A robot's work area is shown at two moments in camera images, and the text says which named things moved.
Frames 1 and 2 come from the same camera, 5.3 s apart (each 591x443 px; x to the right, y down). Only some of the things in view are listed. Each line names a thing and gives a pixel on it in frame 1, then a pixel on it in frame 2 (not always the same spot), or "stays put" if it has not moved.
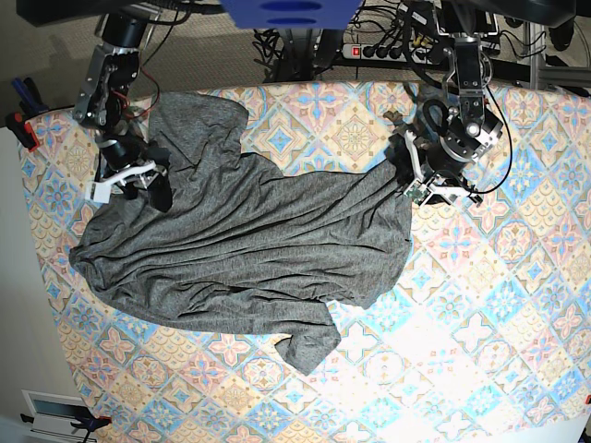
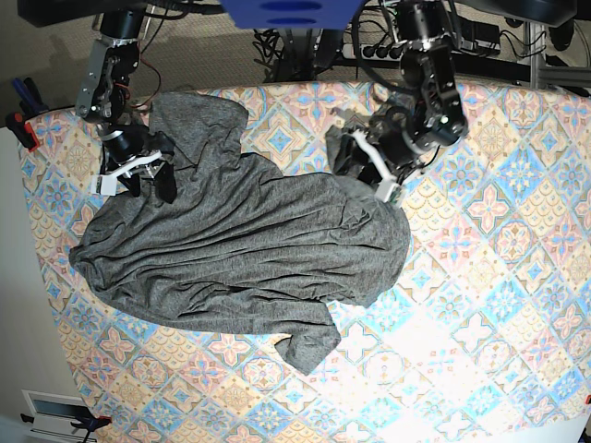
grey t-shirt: (247, 245) stays put
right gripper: (439, 165) -> (391, 137)
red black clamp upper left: (22, 129) stays put
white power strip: (415, 53) stays put
